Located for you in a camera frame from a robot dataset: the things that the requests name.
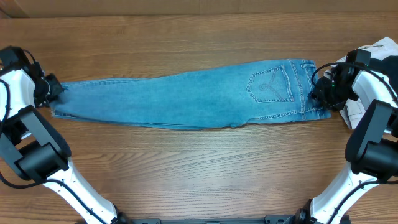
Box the light blue denim jeans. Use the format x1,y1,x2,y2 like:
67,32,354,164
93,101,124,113
51,59,330,130

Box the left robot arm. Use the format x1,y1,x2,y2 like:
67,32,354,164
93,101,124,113
1,46,130,224

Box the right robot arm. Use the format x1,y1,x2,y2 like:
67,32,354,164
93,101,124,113
286,49,397,224

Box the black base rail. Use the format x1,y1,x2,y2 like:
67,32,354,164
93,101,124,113
131,215,295,224

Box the folded black garment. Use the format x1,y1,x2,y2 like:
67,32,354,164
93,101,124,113
370,55,398,93

